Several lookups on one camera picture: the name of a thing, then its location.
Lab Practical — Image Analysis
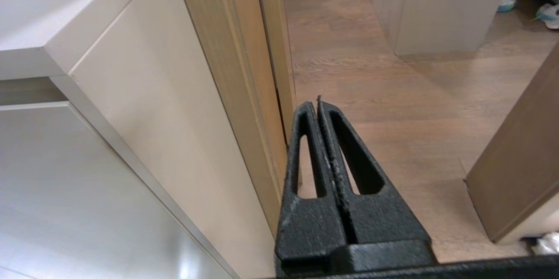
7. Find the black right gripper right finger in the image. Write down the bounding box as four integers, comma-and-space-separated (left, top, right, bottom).
317, 95, 432, 247

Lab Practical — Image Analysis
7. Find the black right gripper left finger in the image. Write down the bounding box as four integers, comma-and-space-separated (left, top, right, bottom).
274, 101, 350, 276

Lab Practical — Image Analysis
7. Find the brown wooden door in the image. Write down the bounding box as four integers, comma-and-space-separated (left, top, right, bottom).
465, 43, 559, 245

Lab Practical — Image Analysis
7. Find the crumpled white cloth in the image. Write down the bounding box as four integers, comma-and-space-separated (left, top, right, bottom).
531, 232, 559, 255

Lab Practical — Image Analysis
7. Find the beige sideboard cabinet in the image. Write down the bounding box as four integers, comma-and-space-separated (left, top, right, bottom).
0, 0, 282, 279

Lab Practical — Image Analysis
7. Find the right white drawer front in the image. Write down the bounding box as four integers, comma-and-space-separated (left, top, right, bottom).
0, 101, 232, 279

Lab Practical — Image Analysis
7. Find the wooden door frame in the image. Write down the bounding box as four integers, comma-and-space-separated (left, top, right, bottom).
173, 0, 302, 238

